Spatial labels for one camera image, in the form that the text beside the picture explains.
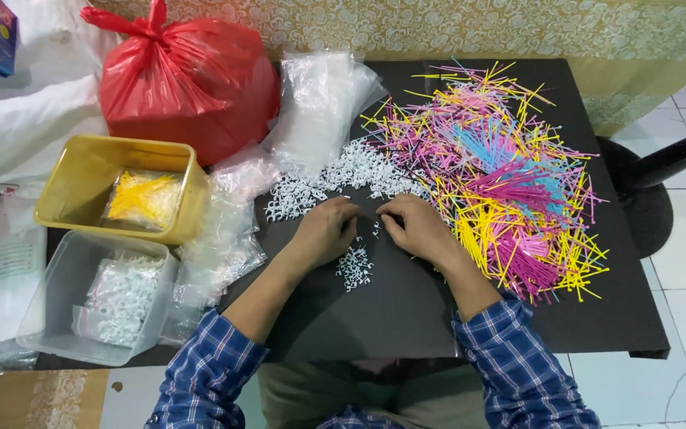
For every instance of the large white plastic bag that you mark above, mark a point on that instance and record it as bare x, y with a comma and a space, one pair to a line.
27, 113

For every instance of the gold patterned cloth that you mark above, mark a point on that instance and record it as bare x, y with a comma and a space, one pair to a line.
498, 27

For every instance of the person's right hand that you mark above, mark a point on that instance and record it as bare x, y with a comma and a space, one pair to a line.
420, 229

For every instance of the white printed plastic packet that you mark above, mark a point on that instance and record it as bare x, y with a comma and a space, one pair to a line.
3, 280

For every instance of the red plastic bag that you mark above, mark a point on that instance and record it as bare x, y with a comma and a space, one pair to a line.
188, 89

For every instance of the person's right fingers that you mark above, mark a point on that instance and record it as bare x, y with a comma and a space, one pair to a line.
392, 217

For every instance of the brown patterned mat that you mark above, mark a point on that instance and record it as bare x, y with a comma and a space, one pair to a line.
27, 399

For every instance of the person's left fingers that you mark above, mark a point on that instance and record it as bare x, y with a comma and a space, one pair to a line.
346, 217

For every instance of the clear plastic container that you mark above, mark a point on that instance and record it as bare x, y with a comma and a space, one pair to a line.
57, 298

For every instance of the yellow plastic container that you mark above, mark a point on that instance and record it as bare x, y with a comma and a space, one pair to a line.
81, 179

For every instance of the black pedestal stand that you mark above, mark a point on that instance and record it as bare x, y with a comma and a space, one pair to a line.
646, 196

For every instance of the pile of large clear bags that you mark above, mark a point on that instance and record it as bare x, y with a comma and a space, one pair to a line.
319, 107

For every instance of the pile of small zip bags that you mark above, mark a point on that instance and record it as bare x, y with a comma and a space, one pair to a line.
230, 232

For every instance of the big heap of white clips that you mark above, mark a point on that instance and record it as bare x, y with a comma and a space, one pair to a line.
349, 173

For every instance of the small heap of white clips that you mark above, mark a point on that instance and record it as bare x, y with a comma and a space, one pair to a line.
355, 268

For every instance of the person's left hand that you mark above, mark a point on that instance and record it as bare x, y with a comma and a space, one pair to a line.
322, 232

